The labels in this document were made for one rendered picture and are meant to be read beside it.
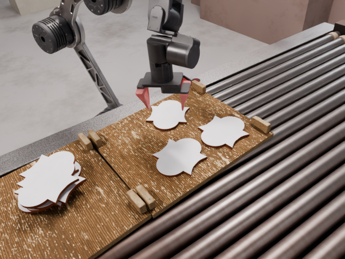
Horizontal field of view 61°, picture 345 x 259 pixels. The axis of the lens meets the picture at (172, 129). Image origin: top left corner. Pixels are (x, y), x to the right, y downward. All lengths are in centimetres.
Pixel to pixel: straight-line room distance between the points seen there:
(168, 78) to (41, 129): 200
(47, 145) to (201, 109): 48
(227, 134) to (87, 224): 43
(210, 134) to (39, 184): 45
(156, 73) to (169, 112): 21
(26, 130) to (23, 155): 176
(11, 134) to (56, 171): 201
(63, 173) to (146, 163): 20
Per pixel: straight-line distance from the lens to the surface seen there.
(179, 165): 74
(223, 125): 85
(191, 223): 67
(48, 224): 73
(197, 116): 90
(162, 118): 88
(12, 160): 96
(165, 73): 74
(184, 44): 68
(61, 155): 80
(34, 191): 73
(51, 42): 176
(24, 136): 266
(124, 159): 79
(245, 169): 77
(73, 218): 71
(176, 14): 73
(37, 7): 569
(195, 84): 101
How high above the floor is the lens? 149
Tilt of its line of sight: 40 degrees down
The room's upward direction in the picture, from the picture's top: 6 degrees counter-clockwise
